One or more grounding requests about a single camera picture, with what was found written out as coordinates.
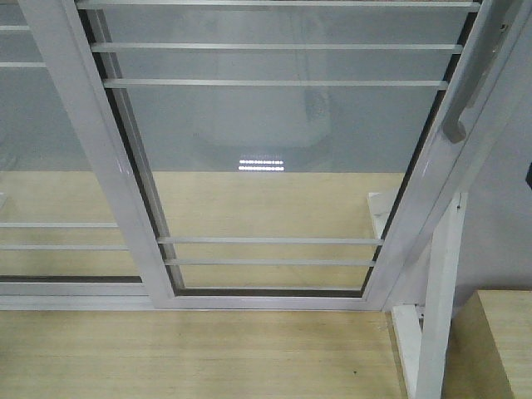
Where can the plywood base platform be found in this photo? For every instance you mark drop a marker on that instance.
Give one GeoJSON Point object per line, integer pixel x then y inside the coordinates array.
{"type": "Point", "coordinates": [215, 354]}

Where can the white sliding glass door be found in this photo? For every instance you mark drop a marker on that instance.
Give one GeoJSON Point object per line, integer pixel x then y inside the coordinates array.
{"type": "Point", "coordinates": [254, 87]}

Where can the white triangular support bracket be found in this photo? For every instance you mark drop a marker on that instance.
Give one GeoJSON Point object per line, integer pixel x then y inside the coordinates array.
{"type": "Point", "coordinates": [432, 311]}

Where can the light plywood box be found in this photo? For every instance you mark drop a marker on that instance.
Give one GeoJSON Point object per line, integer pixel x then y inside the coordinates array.
{"type": "Point", "coordinates": [493, 333]}

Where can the white door frame post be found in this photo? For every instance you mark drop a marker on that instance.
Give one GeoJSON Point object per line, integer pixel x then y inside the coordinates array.
{"type": "Point", "coordinates": [488, 171]}

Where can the white fixed glass door panel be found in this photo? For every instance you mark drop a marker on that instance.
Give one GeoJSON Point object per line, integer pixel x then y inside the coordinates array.
{"type": "Point", "coordinates": [50, 166]}

